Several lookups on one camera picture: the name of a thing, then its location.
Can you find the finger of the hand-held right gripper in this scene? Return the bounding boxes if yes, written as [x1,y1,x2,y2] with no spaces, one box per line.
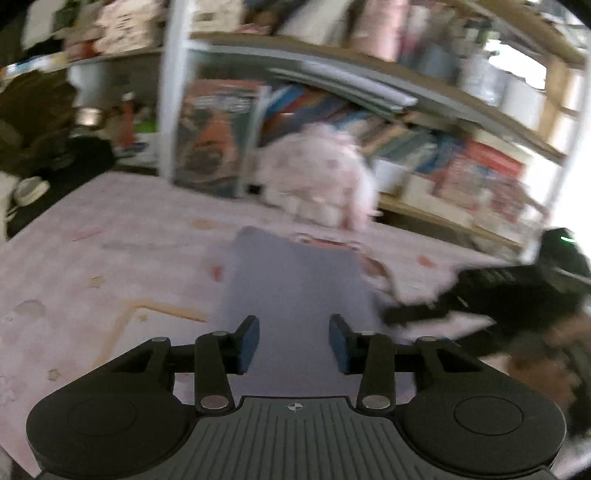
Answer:
[382,298,455,326]

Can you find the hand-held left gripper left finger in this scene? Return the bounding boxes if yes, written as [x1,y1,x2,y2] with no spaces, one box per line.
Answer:
[108,315,260,414]

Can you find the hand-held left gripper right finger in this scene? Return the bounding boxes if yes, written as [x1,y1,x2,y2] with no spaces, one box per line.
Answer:
[329,315,485,411]

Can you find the grey cloth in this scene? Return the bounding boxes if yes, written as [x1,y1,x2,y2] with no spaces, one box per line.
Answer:
[217,226,398,403]

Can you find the red pink boxed set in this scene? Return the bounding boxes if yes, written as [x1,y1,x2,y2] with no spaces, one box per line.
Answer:
[434,141,548,232]

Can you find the pink printed blanket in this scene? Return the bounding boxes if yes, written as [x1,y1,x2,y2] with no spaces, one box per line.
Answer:
[0,173,532,467]

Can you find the pink white plush toy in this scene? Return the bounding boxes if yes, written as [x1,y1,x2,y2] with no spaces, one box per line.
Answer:
[252,124,384,232]

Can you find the row of books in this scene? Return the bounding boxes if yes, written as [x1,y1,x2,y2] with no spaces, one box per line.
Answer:
[263,85,465,174]

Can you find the dark illustrated comic book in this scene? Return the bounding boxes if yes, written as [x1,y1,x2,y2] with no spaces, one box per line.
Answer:
[173,78,269,199]

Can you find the red bottle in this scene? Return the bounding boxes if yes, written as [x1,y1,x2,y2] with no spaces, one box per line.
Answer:
[117,92,139,151]

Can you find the wooden white bookshelf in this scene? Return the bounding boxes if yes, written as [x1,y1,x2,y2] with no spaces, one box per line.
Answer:
[0,0,588,261]

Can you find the white round object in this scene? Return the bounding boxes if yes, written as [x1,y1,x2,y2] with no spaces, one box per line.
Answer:
[9,178,51,206]

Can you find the dark pile of toys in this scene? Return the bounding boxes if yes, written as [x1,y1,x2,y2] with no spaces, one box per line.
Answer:
[0,69,117,238]

